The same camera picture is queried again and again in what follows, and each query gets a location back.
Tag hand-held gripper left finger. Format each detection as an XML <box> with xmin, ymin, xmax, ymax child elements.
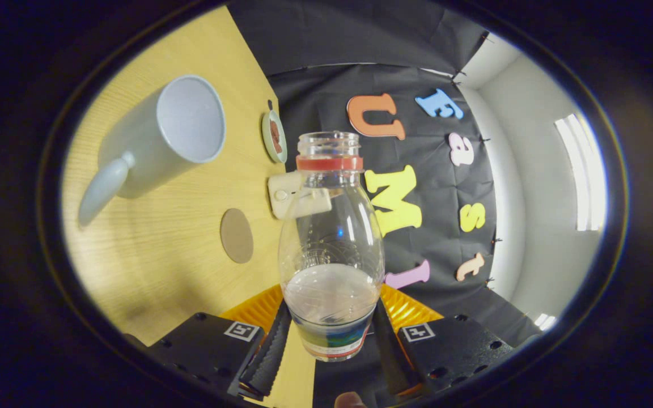
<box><xmin>146</xmin><ymin>284</ymin><xmax>293</xmax><ymax>400</ymax></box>

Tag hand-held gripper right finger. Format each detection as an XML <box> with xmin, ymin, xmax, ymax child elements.
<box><xmin>372</xmin><ymin>284</ymin><xmax>515</xmax><ymax>396</ymax></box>

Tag clear plastic juice bottle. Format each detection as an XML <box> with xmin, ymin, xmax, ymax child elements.
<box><xmin>277</xmin><ymin>131</ymin><xmax>386</xmax><ymax>362</ymax></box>

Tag round brown coaster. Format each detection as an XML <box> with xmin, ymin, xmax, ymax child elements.
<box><xmin>220</xmin><ymin>208</ymin><xmax>255</xmax><ymax>265</ymax></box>

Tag white ceramic cup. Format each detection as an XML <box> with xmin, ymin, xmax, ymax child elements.
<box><xmin>77</xmin><ymin>75</ymin><xmax>227</xmax><ymax>228</ymax></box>

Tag wooden table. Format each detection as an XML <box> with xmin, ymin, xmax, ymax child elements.
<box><xmin>61</xmin><ymin>6</ymin><xmax>317</xmax><ymax>408</ymax></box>

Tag white toaster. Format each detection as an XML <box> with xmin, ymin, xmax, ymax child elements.
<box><xmin>268</xmin><ymin>170</ymin><xmax>333</xmax><ymax>221</ymax></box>

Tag pale green plate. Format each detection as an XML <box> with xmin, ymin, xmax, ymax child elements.
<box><xmin>261</xmin><ymin>109</ymin><xmax>289</xmax><ymax>164</ymax></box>

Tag large ceiling light panel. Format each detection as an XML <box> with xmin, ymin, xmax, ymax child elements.
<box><xmin>553</xmin><ymin>113</ymin><xmax>608</xmax><ymax>232</ymax></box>

